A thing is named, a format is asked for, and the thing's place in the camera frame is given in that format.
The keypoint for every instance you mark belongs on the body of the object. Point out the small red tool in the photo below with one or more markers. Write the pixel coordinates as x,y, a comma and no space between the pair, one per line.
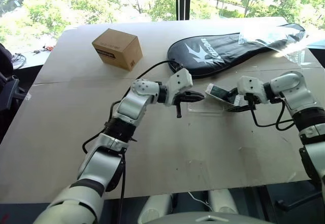
45,48

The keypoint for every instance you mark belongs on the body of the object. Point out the black metal bar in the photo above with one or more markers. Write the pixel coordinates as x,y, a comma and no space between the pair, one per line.
299,200

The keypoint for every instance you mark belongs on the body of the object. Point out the black racket cover bag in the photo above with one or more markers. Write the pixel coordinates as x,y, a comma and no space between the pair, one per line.
203,56

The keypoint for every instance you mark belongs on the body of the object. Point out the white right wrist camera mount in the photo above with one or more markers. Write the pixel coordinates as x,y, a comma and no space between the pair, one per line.
250,85

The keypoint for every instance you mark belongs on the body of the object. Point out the white smartphone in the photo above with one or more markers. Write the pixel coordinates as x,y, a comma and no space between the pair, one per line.
215,92

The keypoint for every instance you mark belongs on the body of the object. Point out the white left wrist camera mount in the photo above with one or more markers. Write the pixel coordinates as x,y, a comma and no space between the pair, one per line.
179,80

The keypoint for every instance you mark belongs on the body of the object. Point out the clear plastic bag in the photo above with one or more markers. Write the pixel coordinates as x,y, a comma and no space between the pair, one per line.
279,38

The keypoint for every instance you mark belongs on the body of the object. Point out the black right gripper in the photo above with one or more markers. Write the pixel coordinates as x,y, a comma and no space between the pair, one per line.
249,99

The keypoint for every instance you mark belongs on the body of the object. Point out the white rounded robot leg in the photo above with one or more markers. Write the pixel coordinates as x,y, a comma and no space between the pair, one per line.
223,202
155,208

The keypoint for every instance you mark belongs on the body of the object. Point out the brown cardboard box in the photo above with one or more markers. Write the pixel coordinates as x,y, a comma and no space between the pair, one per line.
116,48

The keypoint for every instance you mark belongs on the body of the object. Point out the black office chair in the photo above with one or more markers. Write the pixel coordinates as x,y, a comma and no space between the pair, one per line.
7,87

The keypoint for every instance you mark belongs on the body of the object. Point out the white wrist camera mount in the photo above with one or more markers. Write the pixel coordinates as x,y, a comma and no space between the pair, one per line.
250,85
179,80

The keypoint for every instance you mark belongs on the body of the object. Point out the grey robot torso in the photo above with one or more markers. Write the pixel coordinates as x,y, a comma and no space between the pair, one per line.
208,219

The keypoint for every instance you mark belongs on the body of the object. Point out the dark window frame post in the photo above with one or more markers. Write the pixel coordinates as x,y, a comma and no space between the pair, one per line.
183,0

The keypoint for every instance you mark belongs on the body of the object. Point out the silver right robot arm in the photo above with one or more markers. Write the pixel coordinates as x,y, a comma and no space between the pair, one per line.
297,94

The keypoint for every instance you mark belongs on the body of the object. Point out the clear plastic phone case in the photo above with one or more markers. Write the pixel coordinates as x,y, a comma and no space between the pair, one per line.
207,108

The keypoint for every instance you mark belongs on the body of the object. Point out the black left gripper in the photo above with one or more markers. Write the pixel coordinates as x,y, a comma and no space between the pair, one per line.
183,98

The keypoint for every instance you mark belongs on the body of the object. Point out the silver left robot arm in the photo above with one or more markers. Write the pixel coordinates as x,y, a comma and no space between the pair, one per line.
132,102

